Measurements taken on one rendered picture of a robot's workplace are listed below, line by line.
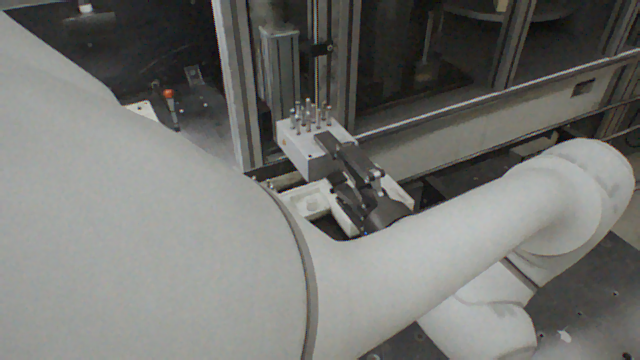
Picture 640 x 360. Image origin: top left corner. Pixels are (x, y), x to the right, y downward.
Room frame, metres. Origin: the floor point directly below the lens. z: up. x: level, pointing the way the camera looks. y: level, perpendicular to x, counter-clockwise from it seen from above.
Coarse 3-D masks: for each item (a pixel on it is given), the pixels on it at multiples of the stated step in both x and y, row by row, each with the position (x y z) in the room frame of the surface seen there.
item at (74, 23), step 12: (84, 0) 0.84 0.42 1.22; (60, 12) 0.83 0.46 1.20; (72, 12) 0.83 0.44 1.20; (84, 12) 0.83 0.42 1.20; (96, 12) 0.83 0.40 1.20; (108, 12) 0.83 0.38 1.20; (72, 24) 0.80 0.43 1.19; (84, 24) 0.81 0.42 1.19; (96, 24) 0.82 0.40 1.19; (108, 24) 0.83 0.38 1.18; (72, 36) 0.80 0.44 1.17; (84, 36) 0.81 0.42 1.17; (96, 36) 0.82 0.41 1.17; (108, 36) 0.83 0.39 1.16
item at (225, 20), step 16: (224, 0) 0.75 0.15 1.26; (240, 0) 0.76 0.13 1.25; (224, 16) 0.75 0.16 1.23; (240, 16) 0.76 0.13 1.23; (224, 32) 0.75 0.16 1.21; (240, 32) 0.76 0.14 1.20; (224, 48) 0.75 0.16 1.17; (224, 80) 0.78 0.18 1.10; (240, 96) 0.75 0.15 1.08; (240, 112) 0.75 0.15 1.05; (256, 112) 0.76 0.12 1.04; (240, 128) 0.75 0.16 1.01; (256, 128) 0.76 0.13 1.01; (240, 144) 0.75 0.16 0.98; (256, 144) 0.76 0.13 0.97; (240, 160) 0.75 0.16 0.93; (256, 160) 0.76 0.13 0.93
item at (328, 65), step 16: (320, 0) 0.83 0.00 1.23; (336, 0) 0.84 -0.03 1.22; (320, 16) 0.83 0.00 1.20; (336, 16) 0.84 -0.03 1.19; (320, 32) 0.83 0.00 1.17; (336, 32) 0.84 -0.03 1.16; (336, 48) 0.84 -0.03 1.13; (320, 64) 0.83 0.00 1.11; (336, 64) 0.84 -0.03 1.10; (320, 80) 0.83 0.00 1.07; (336, 80) 0.84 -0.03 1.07; (224, 96) 1.02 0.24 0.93; (320, 96) 0.83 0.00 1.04; (336, 96) 0.85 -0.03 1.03; (336, 112) 0.85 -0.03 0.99
